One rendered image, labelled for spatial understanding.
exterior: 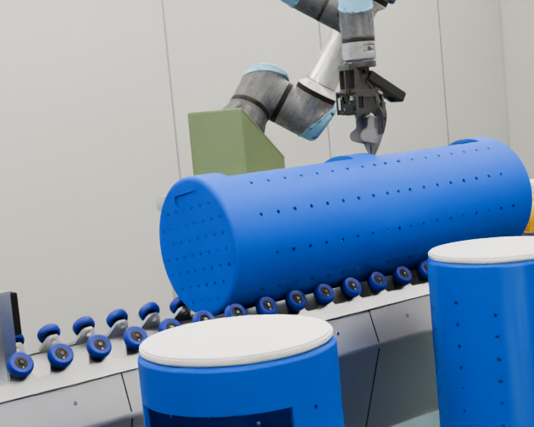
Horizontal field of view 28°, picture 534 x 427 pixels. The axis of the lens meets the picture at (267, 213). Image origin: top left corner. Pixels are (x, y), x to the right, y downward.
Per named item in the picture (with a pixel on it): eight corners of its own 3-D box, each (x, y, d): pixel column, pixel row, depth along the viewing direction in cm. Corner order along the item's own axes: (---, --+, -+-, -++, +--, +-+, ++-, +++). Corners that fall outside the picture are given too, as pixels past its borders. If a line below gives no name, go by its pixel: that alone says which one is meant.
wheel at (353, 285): (336, 283, 225) (340, 277, 223) (352, 279, 227) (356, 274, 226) (346, 300, 223) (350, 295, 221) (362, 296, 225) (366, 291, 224)
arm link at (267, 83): (225, 108, 290) (247, 71, 296) (269, 131, 291) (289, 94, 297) (234, 87, 280) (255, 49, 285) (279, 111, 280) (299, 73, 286)
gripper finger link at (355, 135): (347, 158, 241) (344, 117, 240) (367, 155, 244) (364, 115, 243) (357, 158, 238) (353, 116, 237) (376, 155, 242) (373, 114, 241)
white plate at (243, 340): (145, 325, 165) (146, 333, 165) (130, 368, 138) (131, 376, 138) (322, 307, 166) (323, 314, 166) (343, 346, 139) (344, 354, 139)
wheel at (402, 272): (387, 271, 233) (392, 266, 232) (402, 268, 236) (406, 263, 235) (397, 288, 232) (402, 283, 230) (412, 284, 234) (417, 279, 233)
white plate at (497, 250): (531, 259, 193) (531, 265, 193) (592, 235, 214) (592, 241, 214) (401, 257, 211) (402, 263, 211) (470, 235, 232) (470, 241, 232)
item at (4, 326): (-15, 373, 192) (-26, 288, 191) (5, 368, 194) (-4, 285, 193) (7, 381, 184) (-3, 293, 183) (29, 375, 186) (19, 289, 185)
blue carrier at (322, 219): (172, 322, 224) (147, 189, 225) (458, 256, 275) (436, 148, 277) (248, 312, 201) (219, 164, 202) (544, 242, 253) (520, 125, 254)
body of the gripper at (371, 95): (336, 118, 239) (331, 64, 238) (364, 115, 244) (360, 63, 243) (359, 116, 233) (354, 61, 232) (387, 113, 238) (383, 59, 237)
